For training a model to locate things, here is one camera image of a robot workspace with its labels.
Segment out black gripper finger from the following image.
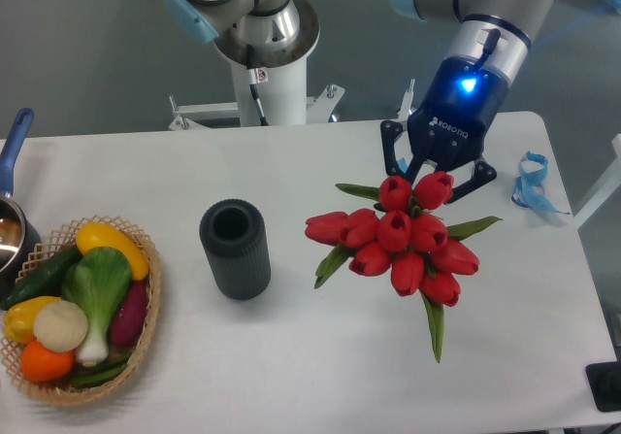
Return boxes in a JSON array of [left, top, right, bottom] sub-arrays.
[[446, 158, 497, 204], [380, 120, 435, 183]]

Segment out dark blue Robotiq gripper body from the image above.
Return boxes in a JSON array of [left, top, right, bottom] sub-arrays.
[[408, 57, 508, 171]]

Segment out red tulip bouquet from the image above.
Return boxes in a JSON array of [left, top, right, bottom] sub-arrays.
[[305, 172, 499, 360]]

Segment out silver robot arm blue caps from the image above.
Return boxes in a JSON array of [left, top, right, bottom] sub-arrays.
[[380, 0, 555, 201]]

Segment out dark grey ribbed vase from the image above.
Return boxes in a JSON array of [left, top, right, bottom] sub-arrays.
[[199, 199, 271, 301]]

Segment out black device at edge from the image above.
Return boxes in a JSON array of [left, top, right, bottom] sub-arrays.
[[585, 361, 620, 413]]

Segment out yellow squash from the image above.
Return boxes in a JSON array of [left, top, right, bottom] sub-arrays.
[[75, 221, 150, 282]]

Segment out purple sweet potato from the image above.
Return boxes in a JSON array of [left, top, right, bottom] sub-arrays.
[[109, 281, 148, 348]]

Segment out green bok choy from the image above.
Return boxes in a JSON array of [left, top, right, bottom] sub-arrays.
[[61, 247, 132, 368]]

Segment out woven wicker basket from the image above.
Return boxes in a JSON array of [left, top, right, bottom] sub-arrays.
[[1, 216, 161, 407]]

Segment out green pea pods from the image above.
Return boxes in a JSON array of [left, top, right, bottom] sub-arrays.
[[69, 352, 130, 389]]

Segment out dark green cucumber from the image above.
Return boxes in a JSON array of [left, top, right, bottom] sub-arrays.
[[1, 245, 82, 311]]

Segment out cream white onion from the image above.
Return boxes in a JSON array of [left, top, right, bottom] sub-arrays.
[[33, 300, 88, 352]]

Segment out yellow bell pepper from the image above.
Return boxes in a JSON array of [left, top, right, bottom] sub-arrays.
[[3, 296, 61, 344]]

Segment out orange fruit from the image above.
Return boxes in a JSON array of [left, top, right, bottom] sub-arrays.
[[20, 340, 75, 383]]

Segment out light blue ribbon strap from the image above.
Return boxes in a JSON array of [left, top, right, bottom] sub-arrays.
[[511, 150, 572, 217]]

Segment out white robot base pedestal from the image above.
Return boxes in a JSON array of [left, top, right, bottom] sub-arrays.
[[163, 0, 344, 127]]

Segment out white frame at right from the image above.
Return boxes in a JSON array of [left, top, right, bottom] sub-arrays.
[[573, 134, 620, 229]]

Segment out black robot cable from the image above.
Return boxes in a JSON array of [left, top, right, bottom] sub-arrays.
[[245, 44, 270, 127]]

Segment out blue handled saucepan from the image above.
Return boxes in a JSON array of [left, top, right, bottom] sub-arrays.
[[1, 108, 41, 299]]

